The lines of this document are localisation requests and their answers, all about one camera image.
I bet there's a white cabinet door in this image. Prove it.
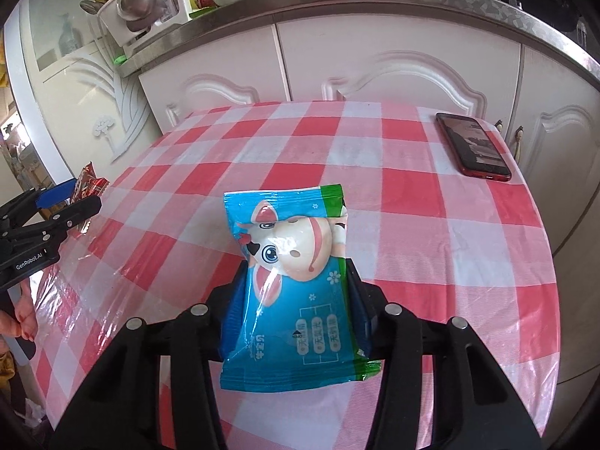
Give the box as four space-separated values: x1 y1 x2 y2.
504 42 600 256
276 18 524 120
138 23 290 136

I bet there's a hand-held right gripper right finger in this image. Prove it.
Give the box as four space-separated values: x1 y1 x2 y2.
347 259 545 450

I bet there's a steel ladle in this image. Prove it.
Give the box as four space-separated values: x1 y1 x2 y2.
115 0 165 22

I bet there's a red smartphone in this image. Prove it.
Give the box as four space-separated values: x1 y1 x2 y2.
436 111 513 183

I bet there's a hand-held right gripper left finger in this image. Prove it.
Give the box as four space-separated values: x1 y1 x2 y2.
49 262 249 450

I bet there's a blue cartoon snack packet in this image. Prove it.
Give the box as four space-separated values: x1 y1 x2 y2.
219 184 383 392

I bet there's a white utensil rack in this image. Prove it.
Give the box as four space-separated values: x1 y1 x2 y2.
96 0 193 48

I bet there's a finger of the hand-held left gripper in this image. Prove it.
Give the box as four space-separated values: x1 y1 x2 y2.
0 178 78 230
0 195 103 263

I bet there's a red white checkered tablecloth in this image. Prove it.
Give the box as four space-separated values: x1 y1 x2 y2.
28 99 562 450

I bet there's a white refrigerator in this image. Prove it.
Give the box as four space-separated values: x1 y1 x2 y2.
2 0 162 183

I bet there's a person's left hand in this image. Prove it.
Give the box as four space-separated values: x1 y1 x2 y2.
0 289 38 342

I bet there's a red shiny snack packet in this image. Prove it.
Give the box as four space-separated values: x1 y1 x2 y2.
70 162 111 235

